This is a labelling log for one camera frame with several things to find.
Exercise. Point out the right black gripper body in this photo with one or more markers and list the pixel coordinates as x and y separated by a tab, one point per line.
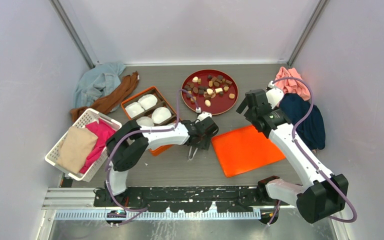
250	116

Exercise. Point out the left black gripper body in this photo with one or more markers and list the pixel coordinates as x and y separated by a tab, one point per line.
204	144

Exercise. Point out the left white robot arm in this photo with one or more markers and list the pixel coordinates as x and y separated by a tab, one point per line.
120	162

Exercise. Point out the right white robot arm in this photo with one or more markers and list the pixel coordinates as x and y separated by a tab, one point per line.
321	193

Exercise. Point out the white chocolate piece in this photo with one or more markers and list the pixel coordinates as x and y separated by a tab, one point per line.
195	79

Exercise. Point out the pink cloth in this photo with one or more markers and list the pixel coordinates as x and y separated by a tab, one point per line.
289	84

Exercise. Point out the navy blue cloth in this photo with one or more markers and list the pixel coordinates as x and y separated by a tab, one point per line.
312	129

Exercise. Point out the red round plate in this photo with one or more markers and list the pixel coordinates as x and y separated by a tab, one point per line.
212	85

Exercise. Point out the white paper cup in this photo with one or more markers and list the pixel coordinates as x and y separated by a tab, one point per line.
134	109
145	121
160	115
148	101

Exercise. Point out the orange box lid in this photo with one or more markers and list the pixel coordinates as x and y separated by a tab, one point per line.
243	150

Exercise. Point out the orange compartment box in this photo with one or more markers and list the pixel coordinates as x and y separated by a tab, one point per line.
138	139

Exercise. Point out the magenta cloth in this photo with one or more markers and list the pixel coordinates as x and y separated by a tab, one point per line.
103	131

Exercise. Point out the brown cloth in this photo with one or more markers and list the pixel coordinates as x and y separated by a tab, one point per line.
106	104

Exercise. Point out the light blue cloth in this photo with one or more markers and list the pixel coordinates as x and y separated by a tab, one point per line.
96	83

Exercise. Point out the white plastic basket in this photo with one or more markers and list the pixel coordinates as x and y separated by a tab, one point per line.
87	117

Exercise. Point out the beige cloth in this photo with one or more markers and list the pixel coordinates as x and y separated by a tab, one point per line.
74	150

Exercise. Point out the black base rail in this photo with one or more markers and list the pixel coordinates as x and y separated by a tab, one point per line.
188	199

